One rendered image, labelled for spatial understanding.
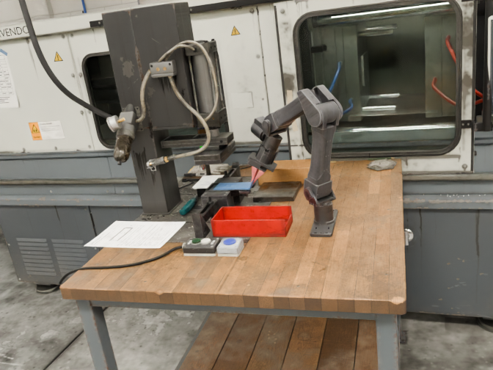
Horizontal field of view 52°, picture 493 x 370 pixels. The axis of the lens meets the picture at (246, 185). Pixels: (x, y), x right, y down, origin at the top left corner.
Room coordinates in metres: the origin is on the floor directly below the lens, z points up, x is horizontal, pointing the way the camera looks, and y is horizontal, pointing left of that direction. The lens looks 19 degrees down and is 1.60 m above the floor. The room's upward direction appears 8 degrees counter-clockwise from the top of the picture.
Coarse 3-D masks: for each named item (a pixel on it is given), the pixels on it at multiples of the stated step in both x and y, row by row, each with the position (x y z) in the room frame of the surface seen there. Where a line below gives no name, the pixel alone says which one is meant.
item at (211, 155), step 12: (216, 132) 1.78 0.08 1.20; (228, 132) 1.81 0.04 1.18; (168, 144) 1.81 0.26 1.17; (180, 144) 1.79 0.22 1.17; (192, 144) 1.78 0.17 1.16; (204, 144) 1.76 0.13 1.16; (216, 144) 1.75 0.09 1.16; (228, 144) 1.80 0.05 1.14; (204, 156) 1.70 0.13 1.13; (216, 156) 1.68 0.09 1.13; (228, 156) 1.76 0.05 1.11; (204, 168) 1.72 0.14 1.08
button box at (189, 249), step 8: (216, 240) 1.44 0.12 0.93; (176, 248) 1.46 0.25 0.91; (184, 248) 1.42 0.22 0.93; (192, 248) 1.41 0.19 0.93; (200, 248) 1.40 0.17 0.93; (208, 248) 1.39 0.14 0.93; (160, 256) 1.43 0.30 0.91; (128, 264) 1.40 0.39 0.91; (136, 264) 1.40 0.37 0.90; (72, 272) 1.43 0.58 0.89
